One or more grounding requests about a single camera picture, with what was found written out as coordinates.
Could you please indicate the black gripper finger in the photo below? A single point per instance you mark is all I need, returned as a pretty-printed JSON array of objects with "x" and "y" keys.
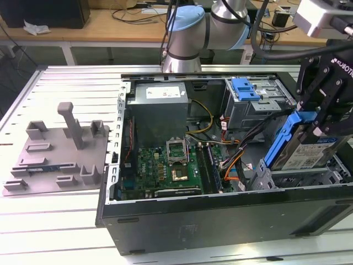
[
  {"x": 332, "y": 110},
  {"x": 303, "y": 82}
]

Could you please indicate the hard disk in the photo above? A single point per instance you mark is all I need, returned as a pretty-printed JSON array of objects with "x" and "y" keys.
[{"x": 303, "y": 157}]

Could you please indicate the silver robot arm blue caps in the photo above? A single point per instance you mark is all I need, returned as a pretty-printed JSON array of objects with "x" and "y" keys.
[{"x": 187, "y": 38}]

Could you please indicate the silver disk bay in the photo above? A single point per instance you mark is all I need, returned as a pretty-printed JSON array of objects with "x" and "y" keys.
[{"x": 262, "y": 179}]

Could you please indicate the blue plastic drive latch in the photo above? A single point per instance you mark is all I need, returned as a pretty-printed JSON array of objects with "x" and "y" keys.
[{"x": 245, "y": 91}]

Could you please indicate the silver optical drive cage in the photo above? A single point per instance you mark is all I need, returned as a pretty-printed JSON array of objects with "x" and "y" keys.
[{"x": 248, "y": 116}]

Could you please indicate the small black box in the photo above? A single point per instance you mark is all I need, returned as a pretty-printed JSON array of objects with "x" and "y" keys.
[{"x": 280, "y": 18}]

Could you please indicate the black RAM slot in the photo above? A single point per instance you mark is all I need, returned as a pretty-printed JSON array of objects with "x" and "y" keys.
[{"x": 204, "y": 169}]

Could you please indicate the grey power supply unit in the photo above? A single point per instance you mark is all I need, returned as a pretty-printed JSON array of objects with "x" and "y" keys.
[{"x": 158, "y": 116}]

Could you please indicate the CPU socket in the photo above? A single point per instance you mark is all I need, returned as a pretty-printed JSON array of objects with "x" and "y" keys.
[{"x": 180, "y": 175}]

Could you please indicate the black graphics card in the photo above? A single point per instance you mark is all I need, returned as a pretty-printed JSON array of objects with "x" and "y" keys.
[{"x": 177, "y": 192}]

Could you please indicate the green motherboard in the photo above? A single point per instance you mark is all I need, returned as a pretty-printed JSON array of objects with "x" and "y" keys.
[{"x": 157, "y": 168}]

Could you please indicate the black PC case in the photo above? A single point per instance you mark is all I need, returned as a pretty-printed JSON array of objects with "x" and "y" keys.
[{"x": 198, "y": 226}]

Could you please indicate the wooden desk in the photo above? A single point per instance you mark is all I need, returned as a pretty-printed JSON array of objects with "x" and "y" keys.
[{"x": 96, "y": 27}]

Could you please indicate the grey parts rack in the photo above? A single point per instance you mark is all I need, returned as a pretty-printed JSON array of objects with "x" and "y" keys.
[{"x": 55, "y": 165}]

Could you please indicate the large black computer tower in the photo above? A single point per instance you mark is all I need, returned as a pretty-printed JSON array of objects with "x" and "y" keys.
[{"x": 41, "y": 13}]

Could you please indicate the crumpled white paper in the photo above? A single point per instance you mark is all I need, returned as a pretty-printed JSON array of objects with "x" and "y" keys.
[{"x": 36, "y": 27}]

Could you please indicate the bluish RAM stick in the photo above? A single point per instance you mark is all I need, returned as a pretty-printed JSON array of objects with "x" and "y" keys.
[{"x": 41, "y": 167}]

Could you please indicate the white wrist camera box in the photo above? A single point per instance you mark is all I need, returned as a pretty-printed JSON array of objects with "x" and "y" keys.
[{"x": 311, "y": 19}]

